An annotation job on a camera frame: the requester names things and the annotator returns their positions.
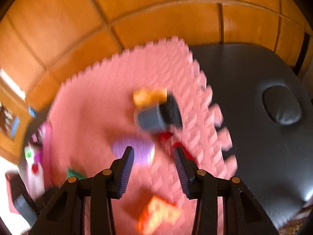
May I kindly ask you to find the purple plastic cup toy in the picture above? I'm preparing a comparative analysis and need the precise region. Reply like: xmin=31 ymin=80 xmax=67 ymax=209
xmin=33 ymin=149 xmax=43 ymax=164

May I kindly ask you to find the small yellow orange object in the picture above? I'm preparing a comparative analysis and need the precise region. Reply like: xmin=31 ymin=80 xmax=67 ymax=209
xmin=133 ymin=88 xmax=167 ymax=108

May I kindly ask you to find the purple oval soap case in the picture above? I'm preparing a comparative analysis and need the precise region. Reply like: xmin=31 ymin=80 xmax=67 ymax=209
xmin=111 ymin=136 xmax=156 ymax=166

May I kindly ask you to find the pink foam puzzle mat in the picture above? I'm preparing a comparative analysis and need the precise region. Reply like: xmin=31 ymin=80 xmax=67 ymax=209
xmin=48 ymin=37 xmax=237 ymax=234

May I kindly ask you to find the black leather massage table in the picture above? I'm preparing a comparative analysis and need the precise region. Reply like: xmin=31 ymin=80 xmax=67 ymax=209
xmin=191 ymin=43 xmax=312 ymax=228

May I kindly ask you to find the grey cylinder with black cap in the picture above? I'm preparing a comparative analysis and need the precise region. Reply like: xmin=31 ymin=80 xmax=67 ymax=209
xmin=134 ymin=94 xmax=183 ymax=134

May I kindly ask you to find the wicker chair seat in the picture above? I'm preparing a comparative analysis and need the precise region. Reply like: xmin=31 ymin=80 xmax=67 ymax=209
xmin=278 ymin=205 xmax=312 ymax=235

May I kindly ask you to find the teal plastic toy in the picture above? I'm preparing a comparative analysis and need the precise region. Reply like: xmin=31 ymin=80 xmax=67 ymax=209
xmin=66 ymin=168 xmax=86 ymax=180

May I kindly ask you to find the red cylindrical bottle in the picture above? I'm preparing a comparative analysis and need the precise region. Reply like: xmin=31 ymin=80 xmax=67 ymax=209
xmin=158 ymin=132 xmax=196 ymax=161

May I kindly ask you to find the wooden cabinet wall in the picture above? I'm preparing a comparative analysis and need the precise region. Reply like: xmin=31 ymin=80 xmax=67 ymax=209
xmin=0 ymin=0 xmax=313 ymax=165

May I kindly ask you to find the orange block cube toy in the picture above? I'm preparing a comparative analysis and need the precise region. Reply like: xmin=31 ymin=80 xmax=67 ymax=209
xmin=137 ymin=196 xmax=182 ymax=234

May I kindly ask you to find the pink white cardboard box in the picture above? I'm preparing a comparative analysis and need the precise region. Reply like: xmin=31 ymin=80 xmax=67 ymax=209
xmin=24 ymin=122 xmax=52 ymax=200

